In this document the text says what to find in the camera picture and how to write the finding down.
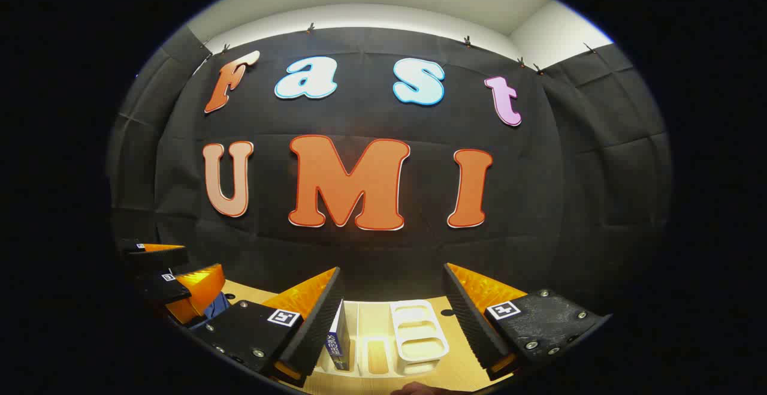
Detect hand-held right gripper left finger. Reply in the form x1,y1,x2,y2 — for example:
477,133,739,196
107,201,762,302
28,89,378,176
193,266,346,388

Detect black backdrop cloth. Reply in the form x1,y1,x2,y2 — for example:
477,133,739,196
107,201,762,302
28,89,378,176
107,23,675,324

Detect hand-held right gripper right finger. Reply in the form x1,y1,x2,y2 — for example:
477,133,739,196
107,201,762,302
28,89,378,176
442,262,613,382

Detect blue schoolbag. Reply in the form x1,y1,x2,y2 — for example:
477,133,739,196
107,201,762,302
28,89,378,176
189,292,233,330

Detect night picture cover book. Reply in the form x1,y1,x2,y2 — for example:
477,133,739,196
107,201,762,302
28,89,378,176
324,299,352,373

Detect white bookshelf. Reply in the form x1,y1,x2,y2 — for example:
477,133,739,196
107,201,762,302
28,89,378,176
315,299,451,379

